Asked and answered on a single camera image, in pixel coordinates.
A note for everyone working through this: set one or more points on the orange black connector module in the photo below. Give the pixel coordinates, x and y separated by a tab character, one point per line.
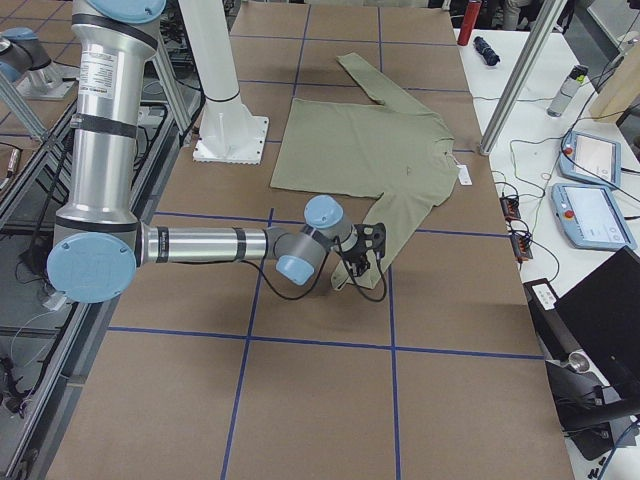
510	207

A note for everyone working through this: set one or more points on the aluminium frame post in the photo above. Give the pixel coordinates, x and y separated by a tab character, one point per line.
536	40

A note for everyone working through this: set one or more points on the black laptop computer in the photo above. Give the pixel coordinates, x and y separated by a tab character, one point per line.
602	314

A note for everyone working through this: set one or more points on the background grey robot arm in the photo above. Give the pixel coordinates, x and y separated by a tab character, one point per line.
26	64

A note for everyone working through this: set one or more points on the lower teach pendant tablet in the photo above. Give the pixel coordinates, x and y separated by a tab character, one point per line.
590	218

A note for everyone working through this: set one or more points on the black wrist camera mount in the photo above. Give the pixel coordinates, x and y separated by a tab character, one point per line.
374	236

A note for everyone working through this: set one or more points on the white paper garment tag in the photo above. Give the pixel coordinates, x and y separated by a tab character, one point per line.
464	177

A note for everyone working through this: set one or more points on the upper teach pendant tablet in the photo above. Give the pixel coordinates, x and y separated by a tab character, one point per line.
590	159

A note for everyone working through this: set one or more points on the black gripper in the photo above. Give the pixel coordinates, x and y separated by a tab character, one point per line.
357	253

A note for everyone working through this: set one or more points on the teach pendant tablet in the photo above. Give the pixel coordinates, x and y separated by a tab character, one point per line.
590	159
590	218

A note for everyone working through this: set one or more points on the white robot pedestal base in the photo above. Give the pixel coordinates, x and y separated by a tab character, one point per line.
228	132

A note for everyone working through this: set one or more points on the clear grey water bottle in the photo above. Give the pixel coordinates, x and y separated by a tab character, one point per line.
567	90

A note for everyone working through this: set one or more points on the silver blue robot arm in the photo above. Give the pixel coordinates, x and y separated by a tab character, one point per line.
98	242

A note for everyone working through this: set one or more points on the olive green long-sleeve shirt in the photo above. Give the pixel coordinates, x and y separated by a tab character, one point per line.
394	150

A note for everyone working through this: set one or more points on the red metal bottle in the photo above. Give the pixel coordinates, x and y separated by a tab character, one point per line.
469	20

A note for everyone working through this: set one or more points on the folded navy umbrella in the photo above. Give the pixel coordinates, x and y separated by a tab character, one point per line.
487	53

